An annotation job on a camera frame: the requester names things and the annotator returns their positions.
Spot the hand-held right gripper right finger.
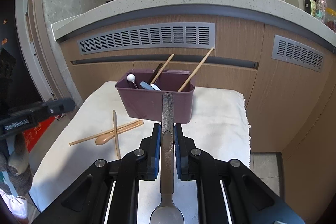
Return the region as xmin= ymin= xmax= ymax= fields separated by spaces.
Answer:
xmin=175 ymin=123 xmax=306 ymax=224

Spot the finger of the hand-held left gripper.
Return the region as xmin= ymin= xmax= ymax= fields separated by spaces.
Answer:
xmin=29 ymin=98 xmax=76 ymax=122

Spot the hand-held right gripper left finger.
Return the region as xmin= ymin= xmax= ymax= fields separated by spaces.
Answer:
xmin=31 ymin=123 xmax=161 ymax=224

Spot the maroon plastic utensil container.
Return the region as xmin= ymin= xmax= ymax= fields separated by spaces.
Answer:
xmin=115 ymin=69 xmax=195 ymax=125

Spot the white ball-tipped metal stirrer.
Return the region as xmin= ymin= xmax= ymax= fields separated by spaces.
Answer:
xmin=127 ymin=74 xmax=138 ymax=89

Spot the person's left hand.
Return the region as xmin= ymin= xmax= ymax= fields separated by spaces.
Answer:
xmin=0 ymin=133 xmax=33 ymax=197

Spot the red floor mat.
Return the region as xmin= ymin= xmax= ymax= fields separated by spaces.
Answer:
xmin=22 ymin=112 xmax=66 ymax=153

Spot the white fringed cloth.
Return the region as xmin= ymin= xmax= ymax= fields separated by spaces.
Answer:
xmin=28 ymin=81 xmax=252 ymax=214

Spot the wooden spoon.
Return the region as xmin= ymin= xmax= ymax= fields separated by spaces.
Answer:
xmin=95 ymin=121 xmax=144 ymax=146

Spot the white shelf unit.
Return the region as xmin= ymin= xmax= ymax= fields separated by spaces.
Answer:
xmin=14 ymin=0 xmax=82 ymax=109

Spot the person's pink clothed leg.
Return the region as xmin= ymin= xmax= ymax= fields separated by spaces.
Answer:
xmin=0 ymin=193 xmax=29 ymax=224

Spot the long grey vent panel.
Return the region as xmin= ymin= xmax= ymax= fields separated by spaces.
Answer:
xmin=77 ymin=22 xmax=216 ymax=55

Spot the short grey vent panel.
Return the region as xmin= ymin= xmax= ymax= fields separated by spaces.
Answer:
xmin=270 ymin=34 xmax=324 ymax=73

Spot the yellow-lidded jar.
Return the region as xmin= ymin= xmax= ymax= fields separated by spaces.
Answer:
xmin=325 ymin=7 xmax=336 ymax=30

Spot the clear bottle with orange cap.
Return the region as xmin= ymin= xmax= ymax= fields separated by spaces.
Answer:
xmin=316 ymin=0 xmax=327 ymax=22

